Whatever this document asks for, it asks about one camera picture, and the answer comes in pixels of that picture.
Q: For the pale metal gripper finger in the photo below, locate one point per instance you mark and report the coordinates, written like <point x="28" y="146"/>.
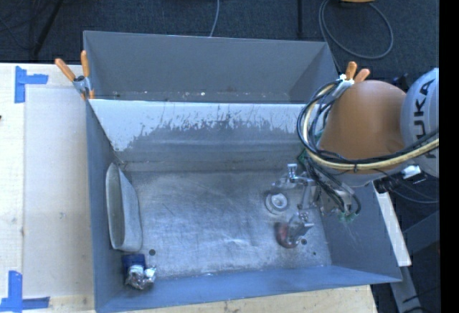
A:
<point x="297" y="180"/>
<point x="300" y="229"/>

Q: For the red-brown curved thing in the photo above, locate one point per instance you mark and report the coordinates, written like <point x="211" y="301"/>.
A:
<point x="281" y="234"/>

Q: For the clear round glass thing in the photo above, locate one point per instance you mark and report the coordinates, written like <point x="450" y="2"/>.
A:
<point x="277" y="201"/>

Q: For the grey metal bin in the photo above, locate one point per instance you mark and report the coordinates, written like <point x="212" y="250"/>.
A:
<point x="215" y="218"/>

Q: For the crumpled silver packet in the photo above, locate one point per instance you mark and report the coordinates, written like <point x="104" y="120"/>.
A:
<point x="140" y="278"/>

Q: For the blue block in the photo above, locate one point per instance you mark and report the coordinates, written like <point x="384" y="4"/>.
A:
<point x="132" y="260"/>

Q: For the pale grey oval tub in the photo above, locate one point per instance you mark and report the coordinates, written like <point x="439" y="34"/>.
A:
<point x="123" y="211"/>

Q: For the pale flat board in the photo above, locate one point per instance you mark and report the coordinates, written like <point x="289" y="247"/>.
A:
<point x="57" y="189"/>

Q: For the black cylinder on white bracket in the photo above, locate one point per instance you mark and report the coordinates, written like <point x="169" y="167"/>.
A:
<point x="385" y="185"/>

